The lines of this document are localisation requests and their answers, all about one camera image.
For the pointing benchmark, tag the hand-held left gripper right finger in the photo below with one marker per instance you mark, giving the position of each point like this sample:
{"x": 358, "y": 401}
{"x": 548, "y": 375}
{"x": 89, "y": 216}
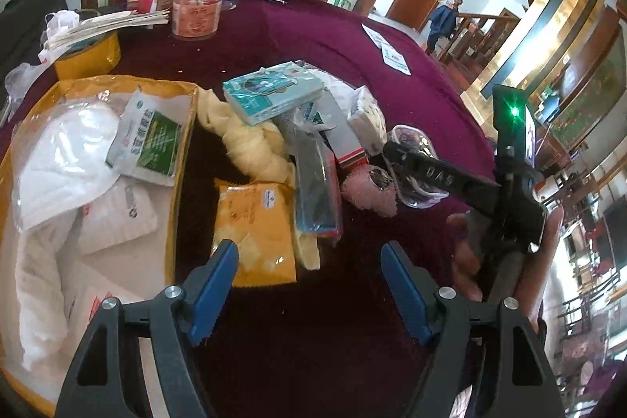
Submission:
{"x": 406, "y": 298}

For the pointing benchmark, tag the white red print packet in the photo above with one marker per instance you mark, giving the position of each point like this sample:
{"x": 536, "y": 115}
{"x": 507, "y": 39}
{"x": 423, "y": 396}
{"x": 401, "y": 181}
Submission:
{"x": 90, "y": 303}

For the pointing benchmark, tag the maroon tablecloth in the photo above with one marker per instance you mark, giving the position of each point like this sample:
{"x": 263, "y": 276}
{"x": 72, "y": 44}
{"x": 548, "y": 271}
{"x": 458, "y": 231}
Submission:
{"x": 303, "y": 330}

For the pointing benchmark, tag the yellow printed packet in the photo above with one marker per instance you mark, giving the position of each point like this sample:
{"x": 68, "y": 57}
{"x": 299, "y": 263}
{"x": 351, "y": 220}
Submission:
{"x": 259, "y": 222}

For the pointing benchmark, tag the framed landscape painting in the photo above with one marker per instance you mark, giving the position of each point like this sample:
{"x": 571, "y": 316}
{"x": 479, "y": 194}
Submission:
{"x": 592, "y": 99}

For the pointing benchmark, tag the plain white packet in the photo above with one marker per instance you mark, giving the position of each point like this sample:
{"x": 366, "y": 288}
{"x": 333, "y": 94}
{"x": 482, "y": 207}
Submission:
{"x": 117, "y": 222}

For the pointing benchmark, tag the teal tissue pack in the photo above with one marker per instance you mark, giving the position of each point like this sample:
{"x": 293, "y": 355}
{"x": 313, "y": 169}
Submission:
{"x": 267, "y": 97}

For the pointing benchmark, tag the clear plastic bag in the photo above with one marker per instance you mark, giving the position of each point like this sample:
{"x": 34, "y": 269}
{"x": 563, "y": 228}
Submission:
{"x": 22, "y": 77}

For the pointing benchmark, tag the orange print clear cup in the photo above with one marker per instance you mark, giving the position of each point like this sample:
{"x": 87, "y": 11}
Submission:
{"x": 196, "y": 19}

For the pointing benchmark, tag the red silver box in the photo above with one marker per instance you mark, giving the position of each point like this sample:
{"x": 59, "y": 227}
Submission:
{"x": 345, "y": 141}

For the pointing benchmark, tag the black bag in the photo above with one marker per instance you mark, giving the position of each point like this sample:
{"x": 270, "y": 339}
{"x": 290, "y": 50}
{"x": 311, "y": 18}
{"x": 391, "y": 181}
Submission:
{"x": 29, "y": 11}

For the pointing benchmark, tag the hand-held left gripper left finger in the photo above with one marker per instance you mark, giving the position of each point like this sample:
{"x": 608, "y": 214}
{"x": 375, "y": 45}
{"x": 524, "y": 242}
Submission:
{"x": 215, "y": 288}

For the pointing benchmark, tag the white face mask packet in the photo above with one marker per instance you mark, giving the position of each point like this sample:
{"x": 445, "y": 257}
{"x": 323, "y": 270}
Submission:
{"x": 63, "y": 158}

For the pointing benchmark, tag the person's right hand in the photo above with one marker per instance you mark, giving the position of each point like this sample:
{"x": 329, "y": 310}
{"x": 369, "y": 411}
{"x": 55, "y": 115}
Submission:
{"x": 465, "y": 251}

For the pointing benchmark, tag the pink fluffy item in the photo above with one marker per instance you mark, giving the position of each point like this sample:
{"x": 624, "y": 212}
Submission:
{"x": 367, "y": 197}

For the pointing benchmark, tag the white plastic bag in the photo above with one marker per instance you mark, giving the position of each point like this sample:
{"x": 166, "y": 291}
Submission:
{"x": 61, "y": 20}

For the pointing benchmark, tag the patterned tissue pack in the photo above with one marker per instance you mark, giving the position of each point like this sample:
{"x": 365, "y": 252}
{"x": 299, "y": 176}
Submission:
{"x": 365, "y": 114}

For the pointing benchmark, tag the wooden stair railing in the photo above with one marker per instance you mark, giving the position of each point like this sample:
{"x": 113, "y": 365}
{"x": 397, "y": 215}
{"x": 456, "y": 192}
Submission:
{"x": 480, "y": 36}

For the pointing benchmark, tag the yellow cardboard box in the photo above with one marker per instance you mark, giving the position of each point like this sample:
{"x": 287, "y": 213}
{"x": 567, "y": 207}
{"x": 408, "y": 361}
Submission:
{"x": 161, "y": 87}

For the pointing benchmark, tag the stack of papers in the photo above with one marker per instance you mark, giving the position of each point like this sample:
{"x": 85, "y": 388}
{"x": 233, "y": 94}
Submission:
{"x": 108, "y": 26}

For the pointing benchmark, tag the white towel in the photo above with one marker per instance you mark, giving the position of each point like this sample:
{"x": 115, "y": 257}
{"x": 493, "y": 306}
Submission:
{"x": 44, "y": 290}

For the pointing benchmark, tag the yellow cloth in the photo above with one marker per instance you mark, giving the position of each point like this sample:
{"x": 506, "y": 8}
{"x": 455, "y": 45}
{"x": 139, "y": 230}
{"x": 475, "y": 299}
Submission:
{"x": 245, "y": 144}

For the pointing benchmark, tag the long clear plastic packet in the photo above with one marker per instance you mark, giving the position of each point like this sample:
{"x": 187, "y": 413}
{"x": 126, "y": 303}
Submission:
{"x": 316, "y": 192}

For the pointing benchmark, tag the white paper card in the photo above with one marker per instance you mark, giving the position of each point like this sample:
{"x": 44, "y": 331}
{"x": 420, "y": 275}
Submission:
{"x": 394, "y": 58}
{"x": 374, "y": 35}

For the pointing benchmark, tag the clear pink pouch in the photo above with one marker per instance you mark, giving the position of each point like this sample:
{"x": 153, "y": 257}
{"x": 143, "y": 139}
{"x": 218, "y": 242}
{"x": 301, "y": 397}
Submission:
{"x": 409, "y": 138}

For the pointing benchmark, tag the green white packet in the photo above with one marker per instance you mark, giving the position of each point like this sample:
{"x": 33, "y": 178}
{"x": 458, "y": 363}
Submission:
{"x": 152, "y": 144}

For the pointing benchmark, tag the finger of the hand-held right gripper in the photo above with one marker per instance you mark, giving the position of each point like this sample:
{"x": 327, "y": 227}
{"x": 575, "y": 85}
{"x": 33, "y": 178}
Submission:
{"x": 436, "y": 175}

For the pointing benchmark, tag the yellow tape roll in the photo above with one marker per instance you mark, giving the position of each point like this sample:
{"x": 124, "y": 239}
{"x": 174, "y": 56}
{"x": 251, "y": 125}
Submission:
{"x": 88, "y": 55}

